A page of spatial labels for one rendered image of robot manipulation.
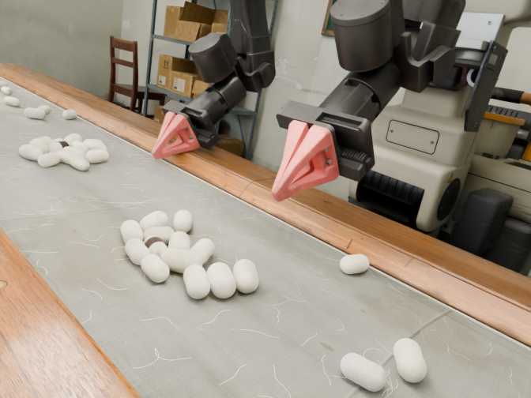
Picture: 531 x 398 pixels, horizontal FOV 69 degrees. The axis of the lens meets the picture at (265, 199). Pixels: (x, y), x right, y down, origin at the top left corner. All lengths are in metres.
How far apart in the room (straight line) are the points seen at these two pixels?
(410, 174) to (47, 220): 0.71
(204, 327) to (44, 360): 0.11
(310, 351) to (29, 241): 0.27
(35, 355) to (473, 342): 0.33
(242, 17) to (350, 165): 0.41
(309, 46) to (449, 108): 2.13
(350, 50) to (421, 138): 0.54
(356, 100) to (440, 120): 0.53
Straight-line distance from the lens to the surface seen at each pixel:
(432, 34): 0.48
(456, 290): 0.45
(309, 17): 3.06
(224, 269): 0.33
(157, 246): 0.37
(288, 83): 3.08
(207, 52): 0.67
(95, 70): 5.39
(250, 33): 0.73
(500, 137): 1.21
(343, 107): 0.41
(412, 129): 0.95
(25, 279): 0.31
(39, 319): 0.27
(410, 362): 0.31
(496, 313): 0.44
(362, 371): 0.28
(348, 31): 0.41
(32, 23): 5.16
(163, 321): 0.31
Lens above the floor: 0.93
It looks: 19 degrees down
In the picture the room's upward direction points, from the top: 12 degrees clockwise
